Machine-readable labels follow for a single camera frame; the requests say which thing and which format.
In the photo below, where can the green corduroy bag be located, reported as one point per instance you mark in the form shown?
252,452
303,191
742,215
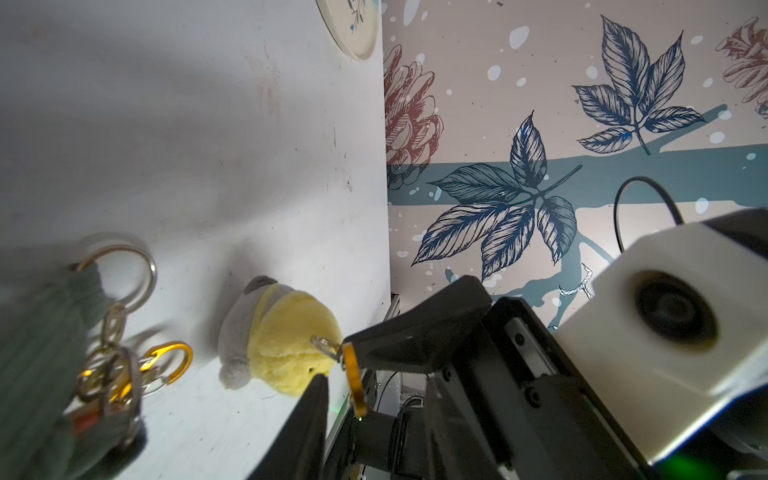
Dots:
43,349

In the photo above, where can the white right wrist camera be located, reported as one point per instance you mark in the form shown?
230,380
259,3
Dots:
676,329

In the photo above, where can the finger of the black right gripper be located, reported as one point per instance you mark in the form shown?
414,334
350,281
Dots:
423,339

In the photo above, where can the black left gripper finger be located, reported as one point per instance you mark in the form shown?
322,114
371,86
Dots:
298,450

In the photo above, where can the cream and blue plate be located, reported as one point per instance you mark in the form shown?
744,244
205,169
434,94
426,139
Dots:
353,24

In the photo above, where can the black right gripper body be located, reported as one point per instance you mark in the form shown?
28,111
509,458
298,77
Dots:
508,399

